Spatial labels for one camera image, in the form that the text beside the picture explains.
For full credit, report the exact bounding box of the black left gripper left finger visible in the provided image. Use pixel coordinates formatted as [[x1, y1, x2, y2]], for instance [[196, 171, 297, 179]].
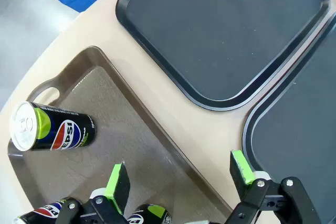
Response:
[[55, 161, 131, 224]]

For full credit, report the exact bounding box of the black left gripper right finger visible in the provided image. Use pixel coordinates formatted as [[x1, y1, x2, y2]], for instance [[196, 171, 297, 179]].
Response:
[[224, 150, 321, 224]]

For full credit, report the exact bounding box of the black Pepsi can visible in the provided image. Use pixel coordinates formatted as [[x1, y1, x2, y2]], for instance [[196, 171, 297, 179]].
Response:
[[13, 197, 79, 224], [125, 204, 172, 224], [9, 100, 97, 152]]

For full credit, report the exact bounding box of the black plastic tray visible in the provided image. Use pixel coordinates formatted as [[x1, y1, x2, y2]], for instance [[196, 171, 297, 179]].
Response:
[[243, 11, 336, 224], [115, 0, 332, 111]]

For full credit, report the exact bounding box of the brown plastic tray with handles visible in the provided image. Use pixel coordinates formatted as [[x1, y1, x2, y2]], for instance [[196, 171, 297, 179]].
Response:
[[7, 46, 234, 224]]

